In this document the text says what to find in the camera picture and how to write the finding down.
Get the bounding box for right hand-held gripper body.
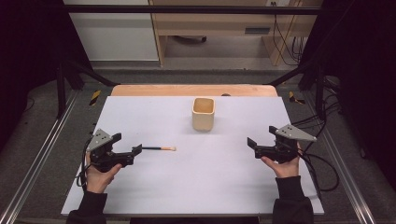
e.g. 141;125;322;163
255;124;318;164

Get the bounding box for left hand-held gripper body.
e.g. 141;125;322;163
86;128;125;174

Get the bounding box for black-handled brush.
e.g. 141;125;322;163
134;146;177;152

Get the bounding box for beige square cup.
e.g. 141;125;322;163
191;97;217;133

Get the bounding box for person's right hand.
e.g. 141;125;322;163
261;141;303;179

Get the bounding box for person's left hand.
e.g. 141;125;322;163
85;152;123;194

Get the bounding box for yellow-black striped tape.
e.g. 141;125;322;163
288;91;306;105
89;90;103;107

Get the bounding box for white table board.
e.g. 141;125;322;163
61;95;325;217

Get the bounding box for wooden table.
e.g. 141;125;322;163
110;83;279;98

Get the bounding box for white cabinet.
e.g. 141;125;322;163
63;0;160;62

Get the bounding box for black curtain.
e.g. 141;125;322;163
0;0;92;152
298;0;396;189

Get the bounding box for light wooden desk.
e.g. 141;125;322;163
148;0;324;67

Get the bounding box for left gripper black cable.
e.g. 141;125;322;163
76;132;96;191

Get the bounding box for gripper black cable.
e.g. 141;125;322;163
76;132;96;191
297;148;341;193

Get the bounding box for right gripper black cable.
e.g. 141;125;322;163
297;148;341;193

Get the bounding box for bundle of black cables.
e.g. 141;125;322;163
290;76;343;134

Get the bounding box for aluminium rail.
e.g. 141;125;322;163
0;89;80;224
302;91;378;224

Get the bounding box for black hanging cables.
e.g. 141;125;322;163
270;1;305;67

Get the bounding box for yellow cable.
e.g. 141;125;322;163
278;0;304;64

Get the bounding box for black metal frame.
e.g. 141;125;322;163
55;4;329;121

